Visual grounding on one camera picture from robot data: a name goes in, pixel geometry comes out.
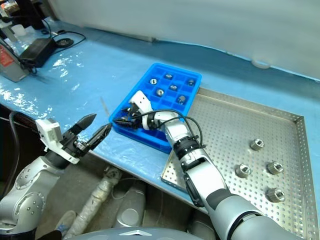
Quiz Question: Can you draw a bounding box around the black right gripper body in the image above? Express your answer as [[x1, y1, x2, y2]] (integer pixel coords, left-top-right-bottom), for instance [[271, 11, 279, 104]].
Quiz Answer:
[[120, 104, 144, 130]]

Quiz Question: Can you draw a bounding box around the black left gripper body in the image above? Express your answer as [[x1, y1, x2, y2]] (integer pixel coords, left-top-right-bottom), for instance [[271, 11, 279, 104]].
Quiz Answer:
[[60, 127, 91, 159]]

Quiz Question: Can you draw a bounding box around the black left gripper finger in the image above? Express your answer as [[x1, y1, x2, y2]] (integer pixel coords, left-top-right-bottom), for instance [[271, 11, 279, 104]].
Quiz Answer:
[[85, 123, 113, 151], [71, 112, 98, 137]]

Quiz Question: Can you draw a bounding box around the blue plastic compartment tray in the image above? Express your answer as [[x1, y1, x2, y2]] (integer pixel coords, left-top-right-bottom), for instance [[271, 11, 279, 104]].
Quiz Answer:
[[109, 62, 203, 154]]

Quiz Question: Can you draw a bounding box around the perforated steel tray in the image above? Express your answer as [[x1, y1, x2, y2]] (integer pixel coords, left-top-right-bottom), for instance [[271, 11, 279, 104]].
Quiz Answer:
[[159, 86, 313, 240]]

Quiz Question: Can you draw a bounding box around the white wrapped pipe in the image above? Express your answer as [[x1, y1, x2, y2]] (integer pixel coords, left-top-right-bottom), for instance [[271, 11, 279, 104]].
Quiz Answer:
[[67, 167, 123, 238]]

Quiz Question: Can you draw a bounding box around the white shoe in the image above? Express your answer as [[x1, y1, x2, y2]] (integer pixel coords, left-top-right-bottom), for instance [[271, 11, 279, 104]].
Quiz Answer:
[[56, 209, 77, 236]]

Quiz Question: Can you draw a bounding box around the grey rounded shape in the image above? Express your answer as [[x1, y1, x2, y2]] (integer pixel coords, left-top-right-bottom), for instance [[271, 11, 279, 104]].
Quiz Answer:
[[113, 183, 147, 230], [187, 207, 213, 233]]

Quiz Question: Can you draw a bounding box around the black round disc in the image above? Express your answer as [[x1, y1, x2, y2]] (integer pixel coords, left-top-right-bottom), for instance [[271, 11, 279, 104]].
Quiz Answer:
[[54, 37, 75, 48]]

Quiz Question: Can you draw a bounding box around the black power adapter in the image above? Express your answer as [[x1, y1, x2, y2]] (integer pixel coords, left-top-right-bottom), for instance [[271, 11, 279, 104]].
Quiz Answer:
[[19, 37, 56, 68]]

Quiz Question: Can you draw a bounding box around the grey box with red label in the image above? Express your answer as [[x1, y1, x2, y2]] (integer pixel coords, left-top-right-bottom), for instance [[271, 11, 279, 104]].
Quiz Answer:
[[0, 38, 28, 83]]

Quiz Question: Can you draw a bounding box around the grey robot torso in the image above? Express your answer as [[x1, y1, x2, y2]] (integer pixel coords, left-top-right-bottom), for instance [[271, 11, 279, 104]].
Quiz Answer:
[[79, 226, 218, 240]]

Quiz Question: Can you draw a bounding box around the white plastic cup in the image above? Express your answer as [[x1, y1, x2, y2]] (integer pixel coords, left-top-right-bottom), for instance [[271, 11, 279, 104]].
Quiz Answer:
[[11, 23, 26, 36]]

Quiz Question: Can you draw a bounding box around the black stand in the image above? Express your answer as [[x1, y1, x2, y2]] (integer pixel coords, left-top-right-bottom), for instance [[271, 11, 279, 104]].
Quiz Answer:
[[22, 0, 47, 30]]

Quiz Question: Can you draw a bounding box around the grey white device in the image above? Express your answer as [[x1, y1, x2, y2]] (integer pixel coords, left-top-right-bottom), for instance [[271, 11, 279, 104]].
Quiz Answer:
[[0, 9, 16, 41]]

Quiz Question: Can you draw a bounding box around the white round cap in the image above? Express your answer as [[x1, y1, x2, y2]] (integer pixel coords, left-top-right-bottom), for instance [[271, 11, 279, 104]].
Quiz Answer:
[[252, 58, 271, 70]]

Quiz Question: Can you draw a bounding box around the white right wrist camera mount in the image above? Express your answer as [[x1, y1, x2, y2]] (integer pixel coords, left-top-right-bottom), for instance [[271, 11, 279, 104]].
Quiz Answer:
[[128, 90, 155, 131]]

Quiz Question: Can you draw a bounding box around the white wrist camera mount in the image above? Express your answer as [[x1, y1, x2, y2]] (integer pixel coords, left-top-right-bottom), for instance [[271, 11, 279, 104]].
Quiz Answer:
[[128, 90, 155, 131], [34, 118, 81, 165]]

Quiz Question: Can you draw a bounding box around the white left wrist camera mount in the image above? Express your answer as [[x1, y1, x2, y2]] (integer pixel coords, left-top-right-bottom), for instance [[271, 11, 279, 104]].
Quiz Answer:
[[34, 118, 81, 165]]

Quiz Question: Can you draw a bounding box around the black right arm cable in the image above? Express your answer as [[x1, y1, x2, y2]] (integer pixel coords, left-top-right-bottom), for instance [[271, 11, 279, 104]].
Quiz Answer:
[[136, 109, 208, 151]]

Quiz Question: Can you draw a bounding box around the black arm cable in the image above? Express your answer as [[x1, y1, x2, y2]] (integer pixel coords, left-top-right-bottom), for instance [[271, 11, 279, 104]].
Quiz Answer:
[[136, 109, 208, 151], [8, 111, 38, 161]]

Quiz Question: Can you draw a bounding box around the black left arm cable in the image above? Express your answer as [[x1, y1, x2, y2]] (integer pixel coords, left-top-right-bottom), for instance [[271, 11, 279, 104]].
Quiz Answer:
[[8, 111, 38, 161]]

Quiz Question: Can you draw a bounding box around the black power cable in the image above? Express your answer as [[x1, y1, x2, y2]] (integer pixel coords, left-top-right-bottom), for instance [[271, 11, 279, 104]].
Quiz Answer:
[[41, 17, 87, 55]]

